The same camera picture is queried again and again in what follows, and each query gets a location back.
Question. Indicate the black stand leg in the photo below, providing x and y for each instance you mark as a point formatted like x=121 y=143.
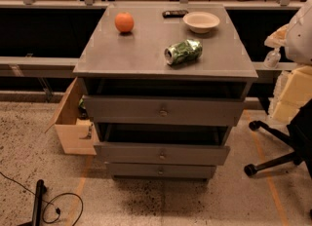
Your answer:
x=37 y=207

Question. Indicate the crushed green soda can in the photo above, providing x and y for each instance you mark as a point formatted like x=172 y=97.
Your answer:
x=182 y=52

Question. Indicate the bottom grey drawer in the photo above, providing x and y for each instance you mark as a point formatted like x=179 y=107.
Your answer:
x=166 y=171

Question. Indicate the white bowl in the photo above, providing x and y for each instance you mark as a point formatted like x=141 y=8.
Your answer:
x=201 y=22

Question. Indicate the middle grey drawer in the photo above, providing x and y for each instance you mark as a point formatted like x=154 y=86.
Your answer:
x=165 y=154

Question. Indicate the grey drawer cabinet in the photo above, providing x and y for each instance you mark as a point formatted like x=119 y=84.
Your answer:
x=133 y=64

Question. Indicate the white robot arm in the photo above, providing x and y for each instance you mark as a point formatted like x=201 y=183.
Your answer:
x=299 y=35

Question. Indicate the cardboard box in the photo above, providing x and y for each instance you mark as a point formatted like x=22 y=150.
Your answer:
x=76 y=136

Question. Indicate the orange fruit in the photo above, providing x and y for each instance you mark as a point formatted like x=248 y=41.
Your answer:
x=124 y=22

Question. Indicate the clear plastic bottle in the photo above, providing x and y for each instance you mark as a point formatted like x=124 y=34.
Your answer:
x=272 y=58

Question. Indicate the black remote control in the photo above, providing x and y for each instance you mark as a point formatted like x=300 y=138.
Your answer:
x=174 y=14

